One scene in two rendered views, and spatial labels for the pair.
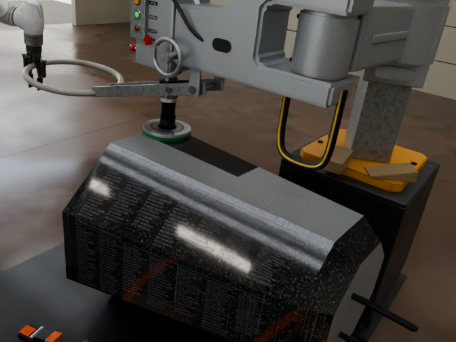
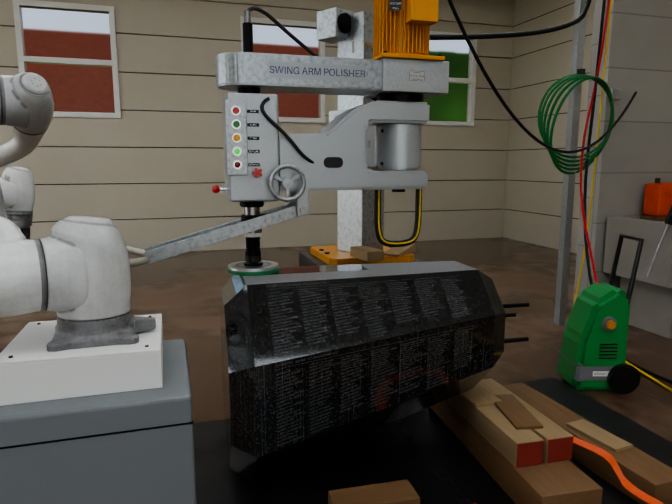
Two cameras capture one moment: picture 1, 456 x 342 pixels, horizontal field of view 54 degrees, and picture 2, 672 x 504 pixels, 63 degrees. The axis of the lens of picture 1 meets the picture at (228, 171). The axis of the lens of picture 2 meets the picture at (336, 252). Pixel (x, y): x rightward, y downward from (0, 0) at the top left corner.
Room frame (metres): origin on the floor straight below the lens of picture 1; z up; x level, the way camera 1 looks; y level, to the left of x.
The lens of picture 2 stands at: (0.10, 1.82, 1.27)
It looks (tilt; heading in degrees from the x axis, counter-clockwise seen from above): 9 degrees down; 310
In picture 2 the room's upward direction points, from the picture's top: straight up
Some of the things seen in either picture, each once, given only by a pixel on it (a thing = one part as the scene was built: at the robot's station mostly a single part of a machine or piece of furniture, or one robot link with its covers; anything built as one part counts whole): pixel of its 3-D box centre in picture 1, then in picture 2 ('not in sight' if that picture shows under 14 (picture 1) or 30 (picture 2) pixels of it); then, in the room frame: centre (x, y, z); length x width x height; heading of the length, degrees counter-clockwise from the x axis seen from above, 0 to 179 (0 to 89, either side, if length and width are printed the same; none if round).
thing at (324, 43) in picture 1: (324, 43); (399, 147); (1.49, -0.26, 1.34); 0.19 x 0.19 x 0.20
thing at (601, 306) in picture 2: not in sight; (599, 311); (0.93, -1.50, 0.43); 0.35 x 0.35 x 0.87; 42
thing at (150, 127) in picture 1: (167, 127); (253, 265); (1.85, 0.29, 0.84); 0.21 x 0.21 x 0.01
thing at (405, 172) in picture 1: (390, 169); (399, 249); (1.77, -0.70, 0.80); 0.20 x 0.10 x 0.05; 94
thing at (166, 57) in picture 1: (173, 56); (285, 182); (1.68, 0.26, 1.20); 0.15 x 0.10 x 0.15; 57
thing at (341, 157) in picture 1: (336, 159); (366, 253); (1.83, -0.47, 0.81); 0.20 x 0.10 x 0.05; 155
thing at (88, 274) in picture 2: not in sight; (86, 264); (1.30, 1.26, 1.05); 0.18 x 0.16 x 0.22; 76
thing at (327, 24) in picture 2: not in sight; (334, 25); (2.10, -0.53, 2.00); 0.20 x 0.18 x 0.15; 147
